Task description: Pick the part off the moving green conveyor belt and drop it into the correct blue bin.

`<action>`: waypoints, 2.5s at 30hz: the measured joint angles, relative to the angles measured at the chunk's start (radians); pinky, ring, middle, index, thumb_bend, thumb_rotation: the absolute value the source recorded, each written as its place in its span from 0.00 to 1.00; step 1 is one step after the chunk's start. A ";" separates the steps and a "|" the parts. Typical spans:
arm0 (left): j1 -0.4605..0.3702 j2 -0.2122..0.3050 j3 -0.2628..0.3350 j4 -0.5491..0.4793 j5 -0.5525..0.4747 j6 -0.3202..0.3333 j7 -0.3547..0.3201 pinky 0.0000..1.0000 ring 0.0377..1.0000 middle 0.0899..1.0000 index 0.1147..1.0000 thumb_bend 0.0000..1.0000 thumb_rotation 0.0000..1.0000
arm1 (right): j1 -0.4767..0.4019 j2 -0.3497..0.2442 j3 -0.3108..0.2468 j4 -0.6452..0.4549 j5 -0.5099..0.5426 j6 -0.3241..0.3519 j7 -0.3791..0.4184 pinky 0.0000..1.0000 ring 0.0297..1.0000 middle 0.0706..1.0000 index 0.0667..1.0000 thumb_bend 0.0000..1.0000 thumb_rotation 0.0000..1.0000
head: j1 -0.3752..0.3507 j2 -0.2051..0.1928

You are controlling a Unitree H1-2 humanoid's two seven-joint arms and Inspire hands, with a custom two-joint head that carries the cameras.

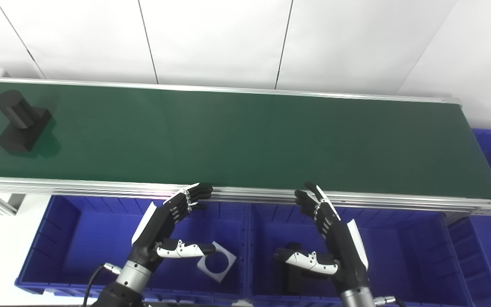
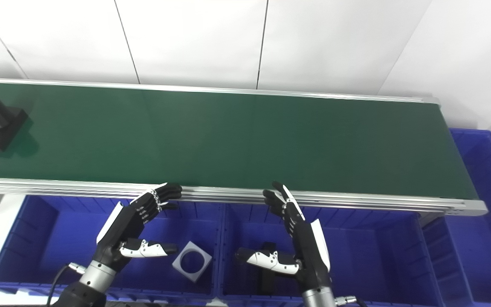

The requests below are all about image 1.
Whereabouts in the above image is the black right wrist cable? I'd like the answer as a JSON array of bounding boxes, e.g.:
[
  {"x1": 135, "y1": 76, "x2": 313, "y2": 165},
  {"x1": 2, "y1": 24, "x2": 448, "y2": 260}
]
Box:
[{"x1": 375, "y1": 296, "x2": 406, "y2": 307}]

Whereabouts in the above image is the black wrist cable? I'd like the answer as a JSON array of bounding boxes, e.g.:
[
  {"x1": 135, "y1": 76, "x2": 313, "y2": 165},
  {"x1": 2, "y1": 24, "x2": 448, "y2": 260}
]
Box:
[
  {"x1": 375, "y1": 296, "x2": 406, "y2": 307},
  {"x1": 83, "y1": 263, "x2": 123, "y2": 307}
]

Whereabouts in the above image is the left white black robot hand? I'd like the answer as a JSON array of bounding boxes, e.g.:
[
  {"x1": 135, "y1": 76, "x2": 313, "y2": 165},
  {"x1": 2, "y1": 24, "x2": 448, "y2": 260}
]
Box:
[{"x1": 128, "y1": 182, "x2": 217, "y2": 272}]

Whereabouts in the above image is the black cylinder block part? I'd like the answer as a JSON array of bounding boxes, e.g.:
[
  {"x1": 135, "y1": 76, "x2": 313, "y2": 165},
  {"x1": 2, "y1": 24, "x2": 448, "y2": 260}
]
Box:
[
  {"x1": 280, "y1": 242, "x2": 341, "y2": 295},
  {"x1": 0, "y1": 90, "x2": 53, "y2": 153}
]

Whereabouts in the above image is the green conveyor belt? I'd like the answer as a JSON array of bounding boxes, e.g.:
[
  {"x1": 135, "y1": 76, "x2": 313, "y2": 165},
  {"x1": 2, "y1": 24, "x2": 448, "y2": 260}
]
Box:
[
  {"x1": 0, "y1": 77, "x2": 491, "y2": 216},
  {"x1": 0, "y1": 81, "x2": 491, "y2": 200}
]

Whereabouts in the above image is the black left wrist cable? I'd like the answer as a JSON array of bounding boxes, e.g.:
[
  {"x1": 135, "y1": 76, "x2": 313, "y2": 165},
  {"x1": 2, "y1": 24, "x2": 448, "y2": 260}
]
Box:
[{"x1": 83, "y1": 263, "x2": 123, "y2": 307}]

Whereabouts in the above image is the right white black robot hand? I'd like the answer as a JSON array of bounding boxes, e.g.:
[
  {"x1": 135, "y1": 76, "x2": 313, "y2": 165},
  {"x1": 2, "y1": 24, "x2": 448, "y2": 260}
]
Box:
[{"x1": 274, "y1": 182, "x2": 370, "y2": 295}]

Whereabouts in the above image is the white square ring part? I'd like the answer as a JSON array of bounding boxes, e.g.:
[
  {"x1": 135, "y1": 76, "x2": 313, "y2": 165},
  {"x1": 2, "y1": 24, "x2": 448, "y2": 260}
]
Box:
[{"x1": 197, "y1": 241, "x2": 237, "y2": 283}]

